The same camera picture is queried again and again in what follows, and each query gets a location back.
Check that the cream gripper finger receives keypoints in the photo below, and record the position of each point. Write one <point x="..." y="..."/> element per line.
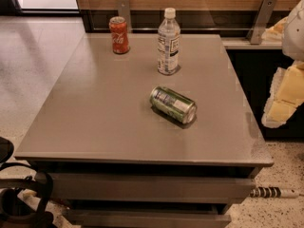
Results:
<point x="275" y="32"/>
<point x="286" y="95"/>

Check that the green soda can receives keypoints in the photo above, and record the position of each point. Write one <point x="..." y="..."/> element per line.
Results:
<point x="173" y="104"/>

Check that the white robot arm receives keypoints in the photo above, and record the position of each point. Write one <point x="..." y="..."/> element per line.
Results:
<point x="293" y="34"/>

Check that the red cola can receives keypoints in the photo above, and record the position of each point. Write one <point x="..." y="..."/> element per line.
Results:
<point x="118" y="29"/>

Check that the clear plastic water bottle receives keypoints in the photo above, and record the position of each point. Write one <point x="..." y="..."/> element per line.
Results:
<point x="169" y="33"/>

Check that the grey table with drawers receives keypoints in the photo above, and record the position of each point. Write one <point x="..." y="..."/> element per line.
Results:
<point x="122" y="163"/>

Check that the right metal wall bracket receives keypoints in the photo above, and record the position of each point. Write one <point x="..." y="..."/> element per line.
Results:
<point x="263" y="16"/>

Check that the metal wall bracket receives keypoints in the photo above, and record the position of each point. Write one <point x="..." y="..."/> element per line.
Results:
<point x="123" y="8"/>
<point x="263" y="16"/>

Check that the left metal wall bracket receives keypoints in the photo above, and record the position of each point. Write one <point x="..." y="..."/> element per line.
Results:
<point x="123" y="8"/>

